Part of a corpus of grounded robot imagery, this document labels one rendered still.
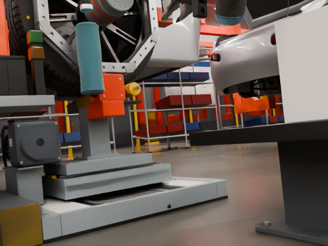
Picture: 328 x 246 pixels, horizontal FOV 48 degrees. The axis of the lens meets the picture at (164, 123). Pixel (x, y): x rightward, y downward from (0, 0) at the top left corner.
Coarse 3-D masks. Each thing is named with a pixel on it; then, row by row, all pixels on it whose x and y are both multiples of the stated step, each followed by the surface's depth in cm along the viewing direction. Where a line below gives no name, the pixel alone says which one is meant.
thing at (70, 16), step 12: (72, 12) 160; (132, 12) 173; (120, 24) 189; (132, 24) 180; (72, 36) 155; (120, 36) 169; (132, 36) 179; (108, 48) 165; (120, 48) 188; (132, 48) 174; (120, 60) 176
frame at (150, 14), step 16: (32, 0) 142; (144, 0) 170; (48, 16) 139; (144, 16) 170; (48, 32) 139; (144, 32) 170; (64, 48) 142; (144, 48) 163; (112, 64) 153; (128, 64) 157
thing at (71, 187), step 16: (48, 176) 155; (64, 176) 147; (80, 176) 149; (96, 176) 147; (112, 176) 151; (128, 176) 155; (144, 176) 160; (160, 176) 164; (48, 192) 157; (64, 192) 140; (80, 192) 143; (96, 192) 147
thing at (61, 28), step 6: (54, 18) 198; (60, 18) 200; (54, 24) 198; (60, 24) 200; (66, 24) 202; (72, 24) 204; (60, 30) 194; (66, 30) 197; (72, 30) 199; (72, 42) 198
